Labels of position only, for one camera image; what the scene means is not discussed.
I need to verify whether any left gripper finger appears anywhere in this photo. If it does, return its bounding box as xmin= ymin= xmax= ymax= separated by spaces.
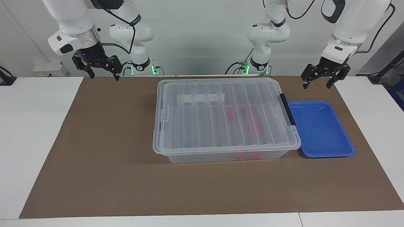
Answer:
xmin=301 ymin=63 xmax=323 ymax=90
xmin=327 ymin=64 xmax=351 ymax=89

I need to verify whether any white power strip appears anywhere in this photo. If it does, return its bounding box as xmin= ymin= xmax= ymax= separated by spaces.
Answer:
xmin=33 ymin=61 xmax=68 ymax=77

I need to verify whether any black stand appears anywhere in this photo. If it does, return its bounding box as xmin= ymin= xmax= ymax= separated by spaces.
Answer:
xmin=368 ymin=50 xmax=404 ymax=84

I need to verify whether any black base cable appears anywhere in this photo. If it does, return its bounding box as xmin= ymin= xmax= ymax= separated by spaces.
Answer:
xmin=225 ymin=47 xmax=254 ymax=75
xmin=122 ymin=61 xmax=165 ymax=76

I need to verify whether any brown table mat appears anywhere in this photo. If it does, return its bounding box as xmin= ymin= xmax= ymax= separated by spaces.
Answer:
xmin=19 ymin=76 xmax=404 ymax=219

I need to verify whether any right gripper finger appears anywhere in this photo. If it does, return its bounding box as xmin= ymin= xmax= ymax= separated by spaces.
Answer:
xmin=72 ymin=54 xmax=95 ymax=79
xmin=98 ymin=55 xmax=123 ymax=81

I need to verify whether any black right base cable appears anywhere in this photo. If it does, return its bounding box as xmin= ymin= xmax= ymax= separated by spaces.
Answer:
xmin=122 ymin=61 xmax=165 ymax=76

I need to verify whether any blue plastic tray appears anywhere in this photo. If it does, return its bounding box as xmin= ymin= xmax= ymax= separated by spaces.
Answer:
xmin=288 ymin=101 xmax=356 ymax=158

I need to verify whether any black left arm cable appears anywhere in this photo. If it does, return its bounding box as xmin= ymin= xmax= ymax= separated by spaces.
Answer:
xmin=284 ymin=0 xmax=396 ymax=53

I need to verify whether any black table clamp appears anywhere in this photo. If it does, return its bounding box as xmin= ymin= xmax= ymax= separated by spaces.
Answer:
xmin=0 ymin=66 xmax=17 ymax=86

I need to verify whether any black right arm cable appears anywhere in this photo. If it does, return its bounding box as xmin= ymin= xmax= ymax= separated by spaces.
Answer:
xmin=92 ymin=0 xmax=137 ymax=55

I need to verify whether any clear ribbed plastic lid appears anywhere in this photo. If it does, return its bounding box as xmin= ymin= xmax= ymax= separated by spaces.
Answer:
xmin=153 ymin=77 xmax=301 ymax=155

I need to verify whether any black left base cable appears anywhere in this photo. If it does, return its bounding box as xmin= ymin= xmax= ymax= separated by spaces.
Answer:
xmin=225 ymin=47 xmax=254 ymax=75

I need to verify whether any blue crate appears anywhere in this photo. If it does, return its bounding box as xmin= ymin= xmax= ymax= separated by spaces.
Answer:
xmin=389 ymin=79 xmax=404 ymax=111

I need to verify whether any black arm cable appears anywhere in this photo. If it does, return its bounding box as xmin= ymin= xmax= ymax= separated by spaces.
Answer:
xmin=92 ymin=0 xmax=137 ymax=55
xmin=284 ymin=0 xmax=396 ymax=53

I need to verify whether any clear plastic storage box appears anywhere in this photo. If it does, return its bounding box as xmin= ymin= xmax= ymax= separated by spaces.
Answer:
xmin=153 ymin=77 xmax=302 ymax=164

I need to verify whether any black box latch handle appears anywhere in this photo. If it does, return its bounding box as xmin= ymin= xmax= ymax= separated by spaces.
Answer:
xmin=280 ymin=93 xmax=296 ymax=126

